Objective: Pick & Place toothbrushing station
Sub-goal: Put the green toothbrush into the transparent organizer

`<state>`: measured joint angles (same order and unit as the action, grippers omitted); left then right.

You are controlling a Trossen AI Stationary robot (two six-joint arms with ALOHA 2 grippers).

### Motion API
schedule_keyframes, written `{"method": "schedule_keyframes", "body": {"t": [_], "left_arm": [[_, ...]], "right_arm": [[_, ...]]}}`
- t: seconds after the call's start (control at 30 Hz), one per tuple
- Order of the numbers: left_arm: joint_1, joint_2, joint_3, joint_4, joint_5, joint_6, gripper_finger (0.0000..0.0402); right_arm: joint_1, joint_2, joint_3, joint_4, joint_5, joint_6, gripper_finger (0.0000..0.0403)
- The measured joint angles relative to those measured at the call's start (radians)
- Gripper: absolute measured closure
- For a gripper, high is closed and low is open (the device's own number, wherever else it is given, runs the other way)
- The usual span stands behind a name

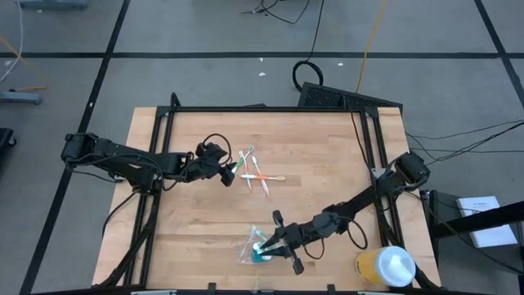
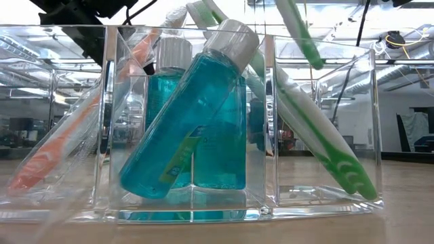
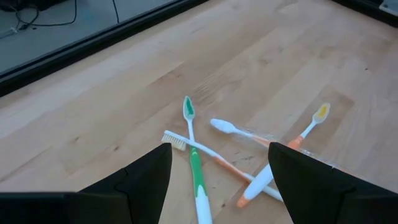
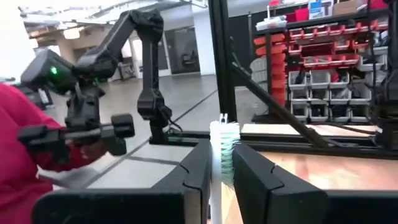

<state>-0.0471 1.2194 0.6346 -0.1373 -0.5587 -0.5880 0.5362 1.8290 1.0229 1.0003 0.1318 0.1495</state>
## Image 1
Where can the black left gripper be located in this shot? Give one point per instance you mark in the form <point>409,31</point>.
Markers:
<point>209,162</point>

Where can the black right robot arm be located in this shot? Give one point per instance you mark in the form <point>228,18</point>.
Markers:
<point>368,196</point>

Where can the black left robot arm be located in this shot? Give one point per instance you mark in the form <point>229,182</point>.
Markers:
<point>94,149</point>

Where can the blue mouthwash bottle white cap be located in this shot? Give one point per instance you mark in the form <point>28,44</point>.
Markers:
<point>266,258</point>
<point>257,246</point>

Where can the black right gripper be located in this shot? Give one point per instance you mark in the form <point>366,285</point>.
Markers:
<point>303,235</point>

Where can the black perforated computer case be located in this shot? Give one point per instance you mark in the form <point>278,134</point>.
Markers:
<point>327,96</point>

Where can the white booklet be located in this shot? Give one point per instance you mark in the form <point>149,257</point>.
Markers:
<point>491,239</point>

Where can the black chair base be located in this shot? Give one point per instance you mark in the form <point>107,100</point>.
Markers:
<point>5,137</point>

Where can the plastic-wrapped orange toothbrush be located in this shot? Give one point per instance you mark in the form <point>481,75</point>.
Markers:
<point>262,177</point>

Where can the clear acrylic organizer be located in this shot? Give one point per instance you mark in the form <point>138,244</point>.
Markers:
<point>242,256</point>

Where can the grey desk foot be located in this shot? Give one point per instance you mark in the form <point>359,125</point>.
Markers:
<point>20,97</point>
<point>53,4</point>

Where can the black cart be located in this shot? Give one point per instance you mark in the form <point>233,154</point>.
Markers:
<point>446,213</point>

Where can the black aluminium table frame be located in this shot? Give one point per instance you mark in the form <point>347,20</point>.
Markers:
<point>262,109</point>

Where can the yellow wipes canister white lid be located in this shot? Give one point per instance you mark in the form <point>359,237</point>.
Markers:
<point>389,266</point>

